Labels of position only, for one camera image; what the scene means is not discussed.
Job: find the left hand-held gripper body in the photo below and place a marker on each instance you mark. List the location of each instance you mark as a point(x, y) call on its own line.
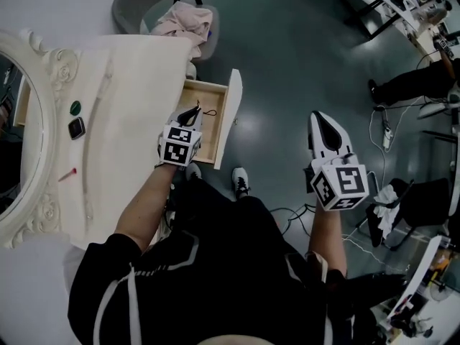
point(176, 146)

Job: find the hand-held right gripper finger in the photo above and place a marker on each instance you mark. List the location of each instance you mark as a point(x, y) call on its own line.
point(336, 135)
point(318, 135)

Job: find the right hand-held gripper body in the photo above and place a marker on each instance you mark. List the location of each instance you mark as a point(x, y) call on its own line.
point(339, 185)

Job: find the wooden vanity drawer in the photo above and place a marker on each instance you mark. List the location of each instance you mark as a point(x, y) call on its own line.
point(210, 135)

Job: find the square black makeup compact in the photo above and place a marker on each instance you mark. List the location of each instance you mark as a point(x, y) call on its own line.
point(77, 128)

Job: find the round green makeup compact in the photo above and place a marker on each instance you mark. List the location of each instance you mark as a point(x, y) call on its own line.
point(75, 108)

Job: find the red makeup pencil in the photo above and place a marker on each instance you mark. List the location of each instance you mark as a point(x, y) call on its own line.
point(68, 174)

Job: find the person's left forearm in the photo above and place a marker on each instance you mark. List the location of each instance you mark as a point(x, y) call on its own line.
point(147, 207)

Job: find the person's right forearm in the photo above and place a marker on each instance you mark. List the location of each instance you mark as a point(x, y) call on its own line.
point(325, 232)

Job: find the white vanity table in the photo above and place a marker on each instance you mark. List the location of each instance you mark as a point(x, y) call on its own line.
point(143, 85)

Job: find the person's left white shoe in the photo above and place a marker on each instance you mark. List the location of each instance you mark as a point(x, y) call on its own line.
point(194, 171)

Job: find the person's white shoe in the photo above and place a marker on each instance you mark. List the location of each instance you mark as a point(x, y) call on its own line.
point(240, 182)
point(194, 171)

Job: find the white cloth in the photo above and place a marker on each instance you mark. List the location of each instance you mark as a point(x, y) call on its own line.
point(386, 207)

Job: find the white power strip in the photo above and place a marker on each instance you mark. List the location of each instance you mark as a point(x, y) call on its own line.
point(387, 138)

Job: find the person's right white shoe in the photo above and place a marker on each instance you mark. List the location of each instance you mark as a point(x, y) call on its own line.
point(240, 182)

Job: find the black chair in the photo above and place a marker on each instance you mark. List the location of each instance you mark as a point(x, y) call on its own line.
point(424, 203)

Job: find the pink cloth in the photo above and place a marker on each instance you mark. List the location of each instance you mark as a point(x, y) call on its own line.
point(187, 22)

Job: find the grey upholstered chair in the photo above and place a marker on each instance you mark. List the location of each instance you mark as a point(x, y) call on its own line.
point(129, 9)

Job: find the white desk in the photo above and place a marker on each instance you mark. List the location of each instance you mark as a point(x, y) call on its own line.
point(420, 275)

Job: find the ornate white framed mirror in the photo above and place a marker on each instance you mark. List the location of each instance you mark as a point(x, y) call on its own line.
point(54, 85)

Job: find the black framed table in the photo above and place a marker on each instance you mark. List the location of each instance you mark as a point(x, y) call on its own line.
point(381, 2)

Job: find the person's black clothing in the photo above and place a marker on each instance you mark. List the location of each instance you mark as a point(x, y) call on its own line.
point(215, 282)

